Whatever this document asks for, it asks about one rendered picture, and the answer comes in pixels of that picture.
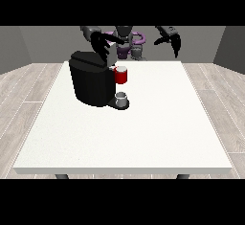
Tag red pod holder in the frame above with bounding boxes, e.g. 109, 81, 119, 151
113, 65, 129, 85

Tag small grey cup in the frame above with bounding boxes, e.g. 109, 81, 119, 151
115, 91, 129, 108

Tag pale grey machine lid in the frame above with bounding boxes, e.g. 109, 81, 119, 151
106, 41, 119, 68

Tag black coffee machine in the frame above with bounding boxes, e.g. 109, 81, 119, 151
68, 50, 131, 111

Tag grey robot trunk purple rings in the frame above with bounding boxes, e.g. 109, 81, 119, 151
102, 26, 148, 61

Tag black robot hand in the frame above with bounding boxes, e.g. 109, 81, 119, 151
153, 26, 182, 59
90, 31, 126, 61

